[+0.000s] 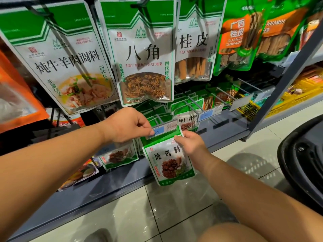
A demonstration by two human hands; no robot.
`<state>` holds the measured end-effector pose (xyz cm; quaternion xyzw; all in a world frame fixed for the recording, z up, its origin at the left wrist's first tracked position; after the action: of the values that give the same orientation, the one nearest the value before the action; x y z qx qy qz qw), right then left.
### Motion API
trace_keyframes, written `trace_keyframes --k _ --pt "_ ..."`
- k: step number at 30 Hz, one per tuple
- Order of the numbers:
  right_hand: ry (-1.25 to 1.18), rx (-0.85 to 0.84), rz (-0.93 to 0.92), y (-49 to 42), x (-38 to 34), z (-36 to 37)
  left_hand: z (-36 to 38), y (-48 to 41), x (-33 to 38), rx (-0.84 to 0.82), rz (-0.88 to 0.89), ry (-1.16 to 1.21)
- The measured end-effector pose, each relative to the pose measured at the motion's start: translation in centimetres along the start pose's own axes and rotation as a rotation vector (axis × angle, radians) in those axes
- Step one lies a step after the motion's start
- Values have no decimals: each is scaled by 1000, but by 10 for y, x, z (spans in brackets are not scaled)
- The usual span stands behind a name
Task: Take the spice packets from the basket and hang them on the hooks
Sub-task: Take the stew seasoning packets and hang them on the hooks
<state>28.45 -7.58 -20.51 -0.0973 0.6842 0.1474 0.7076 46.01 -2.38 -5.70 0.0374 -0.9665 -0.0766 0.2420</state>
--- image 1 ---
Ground clear brown-spice packets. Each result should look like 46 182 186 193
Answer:
96 0 180 107

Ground person's left hand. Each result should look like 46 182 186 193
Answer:
101 107 155 144

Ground clear cinnamon packets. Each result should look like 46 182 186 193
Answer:
174 0 228 84

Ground person's right leg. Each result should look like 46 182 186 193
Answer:
199 221 268 242

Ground black shopping basket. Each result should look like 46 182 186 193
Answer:
277 114 323 215

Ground green meat stew seasoning packet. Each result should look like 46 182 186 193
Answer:
141 126 196 187

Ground gray metal shelving unit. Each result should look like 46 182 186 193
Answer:
242 17 323 142

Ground person's left shoe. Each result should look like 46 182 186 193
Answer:
83 228 114 242

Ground orange seasoning packet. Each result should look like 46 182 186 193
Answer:
0 50 49 133

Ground person's left forearm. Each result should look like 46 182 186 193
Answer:
0 123 114 242

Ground person's right hand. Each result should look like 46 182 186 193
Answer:
174 130 210 162

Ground row of clear green-top packets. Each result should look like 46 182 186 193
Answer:
96 100 175 169

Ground green orange Guangxi cinnamon bags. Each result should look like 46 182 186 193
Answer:
257 0 323 63
213 0 268 76

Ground clear red-spice packets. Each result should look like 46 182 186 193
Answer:
0 0 119 115

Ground row of green white packets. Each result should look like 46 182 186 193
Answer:
169 95 205 131

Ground blue white price tag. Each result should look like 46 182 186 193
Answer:
151 120 178 136
198 105 224 121

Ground person's right forearm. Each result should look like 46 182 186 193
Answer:
197 149 323 242

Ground row of yellow black packets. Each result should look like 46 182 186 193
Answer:
236 88 276 121

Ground yellow display trays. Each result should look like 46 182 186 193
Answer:
267 65 323 116

